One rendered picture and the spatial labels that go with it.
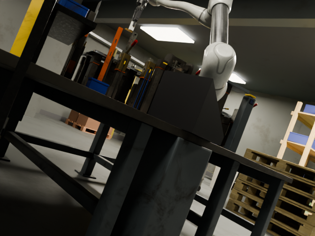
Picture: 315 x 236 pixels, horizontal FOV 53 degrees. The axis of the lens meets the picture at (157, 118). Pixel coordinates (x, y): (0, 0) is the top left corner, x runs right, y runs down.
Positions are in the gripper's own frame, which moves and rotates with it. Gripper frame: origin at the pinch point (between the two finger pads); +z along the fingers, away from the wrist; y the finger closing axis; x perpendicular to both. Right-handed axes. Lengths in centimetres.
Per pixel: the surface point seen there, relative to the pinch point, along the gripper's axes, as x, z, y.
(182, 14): -125, -121, 226
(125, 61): 0.7, 29.3, -20.6
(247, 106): -93, 23, -37
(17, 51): 64, 47, 44
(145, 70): -14.1, 29.1, -22.1
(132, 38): 1.1, 12.2, -16.7
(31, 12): 65, 15, 43
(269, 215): -153, 95, -37
